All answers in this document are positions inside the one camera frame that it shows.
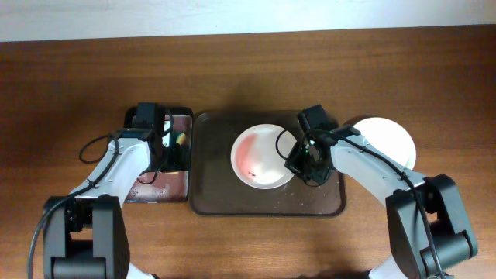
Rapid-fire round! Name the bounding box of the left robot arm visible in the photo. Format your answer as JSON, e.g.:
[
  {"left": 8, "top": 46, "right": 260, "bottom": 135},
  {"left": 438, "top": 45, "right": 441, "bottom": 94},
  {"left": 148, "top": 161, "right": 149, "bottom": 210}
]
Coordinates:
[{"left": 35, "top": 129, "right": 174, "bottom": 278}]

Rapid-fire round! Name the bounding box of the black tray with red water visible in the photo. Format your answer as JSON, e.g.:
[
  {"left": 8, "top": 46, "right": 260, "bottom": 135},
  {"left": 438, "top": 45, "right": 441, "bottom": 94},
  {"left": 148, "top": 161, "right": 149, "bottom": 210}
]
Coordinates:
[{"left": 126, "top": 107, "right": 193, "bottom": 203}]

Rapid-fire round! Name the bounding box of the white plate top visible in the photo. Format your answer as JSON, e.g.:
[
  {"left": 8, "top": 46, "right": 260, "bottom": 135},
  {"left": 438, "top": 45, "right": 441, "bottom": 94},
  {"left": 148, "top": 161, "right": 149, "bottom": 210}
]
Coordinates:
[{"left": 230, "top": 124, "right": 296, "bottom": 190}]

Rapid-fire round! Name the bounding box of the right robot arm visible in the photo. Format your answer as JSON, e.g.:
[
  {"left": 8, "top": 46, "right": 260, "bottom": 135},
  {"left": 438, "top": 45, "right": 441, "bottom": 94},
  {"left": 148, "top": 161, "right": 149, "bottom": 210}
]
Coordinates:
[{"left": 285, "top": 126, "right": 478, "bottom": 278}]

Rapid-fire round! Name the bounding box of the green yellow sponge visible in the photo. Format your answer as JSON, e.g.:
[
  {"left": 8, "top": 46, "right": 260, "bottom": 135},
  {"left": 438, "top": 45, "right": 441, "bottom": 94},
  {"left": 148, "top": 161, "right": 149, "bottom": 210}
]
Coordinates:
[{"left": 171, "top": 131, "right": 188, "bottom": 145}]

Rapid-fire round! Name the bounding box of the white plate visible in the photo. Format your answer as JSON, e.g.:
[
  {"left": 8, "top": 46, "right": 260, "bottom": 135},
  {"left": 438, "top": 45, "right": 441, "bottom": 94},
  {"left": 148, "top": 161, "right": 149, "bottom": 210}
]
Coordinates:
[
  {"left": 352, "top": 117, "right": 417, "bottom": 170},
  {"left": 230, "top": 124, "right": 296, "bottom": 190}
]

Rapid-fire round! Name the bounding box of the brown serving tray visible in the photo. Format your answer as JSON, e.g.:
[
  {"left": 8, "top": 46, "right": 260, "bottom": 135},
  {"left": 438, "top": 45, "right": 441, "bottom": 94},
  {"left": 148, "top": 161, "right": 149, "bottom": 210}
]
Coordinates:
[{"left": 188, "top": 110, "right": 346, "bottom": 218}]

